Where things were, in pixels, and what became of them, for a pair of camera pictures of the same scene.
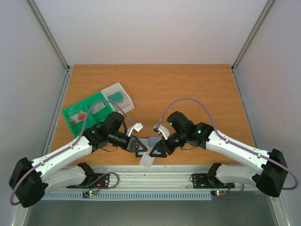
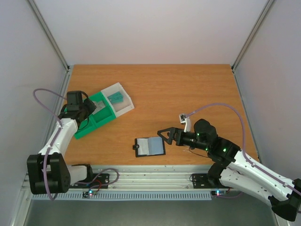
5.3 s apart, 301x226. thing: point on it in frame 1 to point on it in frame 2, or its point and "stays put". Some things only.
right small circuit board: [218, 192] stays put
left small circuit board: [85, 194] stays put
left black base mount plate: [95, 181] stays put
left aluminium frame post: [48, 31] stays put
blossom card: [147, 159] to [99, 105]
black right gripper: [163, 146] to [177, 137]
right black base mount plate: [204, 181] stays put
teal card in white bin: [116, 97] stays put
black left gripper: [132, 144] to [92, 106]
